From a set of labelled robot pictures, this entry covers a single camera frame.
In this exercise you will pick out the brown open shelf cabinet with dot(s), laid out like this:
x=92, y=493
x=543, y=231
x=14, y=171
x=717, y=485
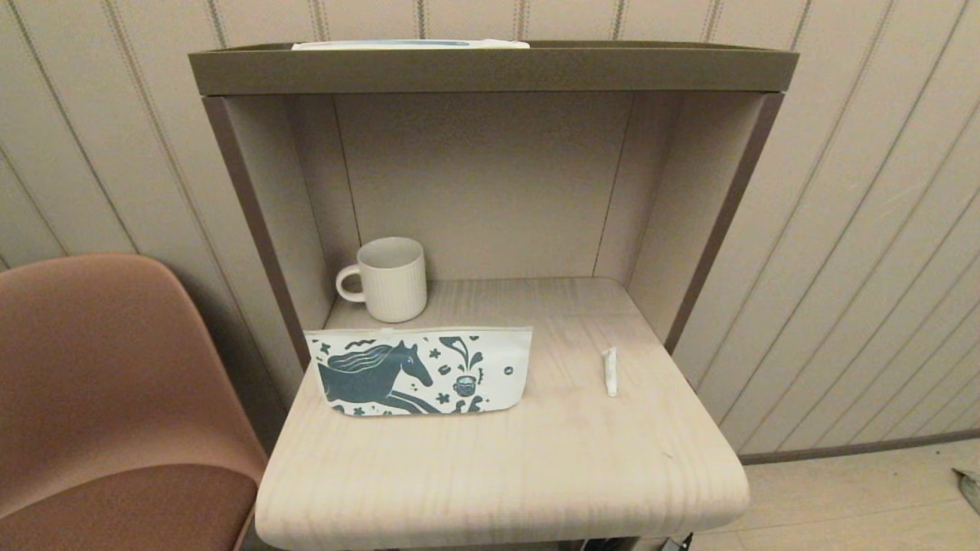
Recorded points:
x=490, y=176

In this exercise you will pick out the brown shell chair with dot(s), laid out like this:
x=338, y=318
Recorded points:
x=99, y=367

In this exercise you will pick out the flat white and blue box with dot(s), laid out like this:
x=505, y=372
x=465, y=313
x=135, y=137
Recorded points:
x=406, y=44

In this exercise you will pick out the white ribbed ceramic mug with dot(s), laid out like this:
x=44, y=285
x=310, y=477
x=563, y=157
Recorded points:
x=394, y=283

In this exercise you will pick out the brown baseboard strip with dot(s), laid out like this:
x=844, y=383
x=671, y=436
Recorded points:
x=880, y=444

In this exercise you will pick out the white horse-print zipper pouch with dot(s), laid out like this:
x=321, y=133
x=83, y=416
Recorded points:
x=490, y=367

